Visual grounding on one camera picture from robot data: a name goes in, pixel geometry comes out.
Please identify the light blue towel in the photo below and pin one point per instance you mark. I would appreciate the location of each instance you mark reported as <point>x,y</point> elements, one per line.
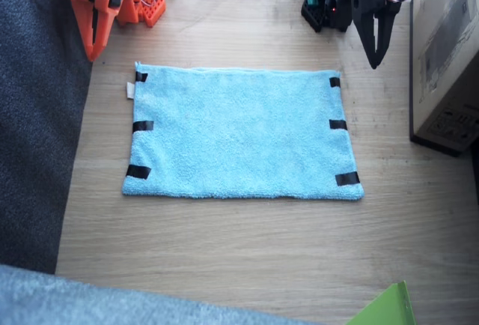
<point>243,134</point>

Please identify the brown cardboard box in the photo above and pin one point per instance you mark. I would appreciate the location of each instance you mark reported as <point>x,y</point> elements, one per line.
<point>445,59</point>

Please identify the dark grey foam panel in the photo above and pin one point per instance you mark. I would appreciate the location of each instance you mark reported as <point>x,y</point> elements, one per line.
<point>33,115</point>

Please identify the light grey foam panel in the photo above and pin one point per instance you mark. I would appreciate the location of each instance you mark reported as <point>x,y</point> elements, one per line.
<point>93,302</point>

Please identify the lime green plastic bracket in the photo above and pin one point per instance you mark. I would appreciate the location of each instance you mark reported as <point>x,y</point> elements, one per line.
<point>389,308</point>

